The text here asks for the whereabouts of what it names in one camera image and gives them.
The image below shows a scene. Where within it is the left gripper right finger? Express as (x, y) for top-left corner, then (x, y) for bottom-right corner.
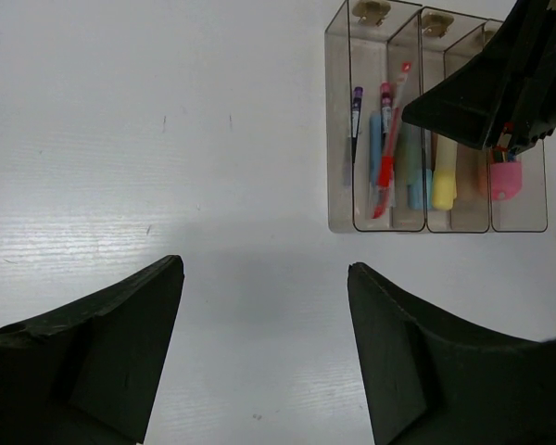
(347, 262), (556, 444)

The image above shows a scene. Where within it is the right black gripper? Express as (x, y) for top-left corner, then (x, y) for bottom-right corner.
(402, 1), (556, 151)

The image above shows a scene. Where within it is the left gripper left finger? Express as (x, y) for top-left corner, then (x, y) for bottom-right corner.
(0, 255), (184, 444)

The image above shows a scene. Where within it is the green highlighter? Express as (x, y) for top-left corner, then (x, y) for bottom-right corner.
(396, 123), (422, 185)

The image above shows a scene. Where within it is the pink capped pen bundle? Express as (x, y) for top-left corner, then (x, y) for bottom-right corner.
(489, 150), (523, 201)

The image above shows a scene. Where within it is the pink blue pen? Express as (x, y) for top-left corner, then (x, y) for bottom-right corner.
(380, 82), (393, 149)

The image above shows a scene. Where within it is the yellow highlighter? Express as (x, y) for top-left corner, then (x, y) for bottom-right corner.
(432, 135), (458, 211)

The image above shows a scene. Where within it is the red white pen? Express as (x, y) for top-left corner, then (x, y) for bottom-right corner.
(373, 61), (413, 219)

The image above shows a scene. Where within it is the dark purple gel pen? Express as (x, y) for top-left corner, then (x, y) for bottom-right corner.
(351, 86), (363, 163)

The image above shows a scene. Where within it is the orange pink highlighter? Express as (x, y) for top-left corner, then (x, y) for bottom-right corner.
(476, 159), (488, 197)

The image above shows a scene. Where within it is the light blue highlighter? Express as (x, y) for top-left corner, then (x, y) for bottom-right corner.
(407, 169), (433, 210)

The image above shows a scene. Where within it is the middle clear plastic container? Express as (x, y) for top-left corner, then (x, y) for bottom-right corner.
(410, 7), (485, 233)

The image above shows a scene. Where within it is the clear plastic container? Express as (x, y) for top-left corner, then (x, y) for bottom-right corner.
(410, 7), (485, 233)
(449, 141), (548, 233)
(324, 1), (425, 234)

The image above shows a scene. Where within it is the right clear plastic container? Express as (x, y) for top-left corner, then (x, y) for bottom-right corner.
(449, 141), (548, 233)

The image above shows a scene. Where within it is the left clear plastic container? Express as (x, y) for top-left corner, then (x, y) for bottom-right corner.
(324, 1), (425, 234)

